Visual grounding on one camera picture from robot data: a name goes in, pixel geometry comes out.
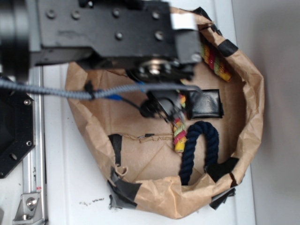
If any multicolour twisted rope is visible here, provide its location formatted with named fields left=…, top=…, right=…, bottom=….
left=172, top=43, right=233, bottom=153

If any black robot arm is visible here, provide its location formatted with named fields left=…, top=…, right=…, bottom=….
left=0, top=0, right=201, bottom=83

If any grey braided cable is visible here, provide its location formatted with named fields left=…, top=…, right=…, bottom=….
left=0, top=78, right=201, bottom=100

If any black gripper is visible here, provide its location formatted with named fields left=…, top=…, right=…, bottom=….
left=37, top=0, right=201, bottom=82

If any dark navy twisted rope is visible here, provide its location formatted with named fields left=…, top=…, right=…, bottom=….
left=179, top=121, right=220, bottom=186

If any black rectangular pouch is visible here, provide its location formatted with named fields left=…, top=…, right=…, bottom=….
left=186, top=89, right=224, bottom=120

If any metal corner bracket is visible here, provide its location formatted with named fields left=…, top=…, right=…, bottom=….
left=13, top=193, right=42, bottom=225

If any aluminium frame rail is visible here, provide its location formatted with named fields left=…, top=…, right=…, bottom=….
left=13, top=65, right=49, bottom=225

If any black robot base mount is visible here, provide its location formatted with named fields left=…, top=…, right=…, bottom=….
left=0, top=90, right=35, bottom=179

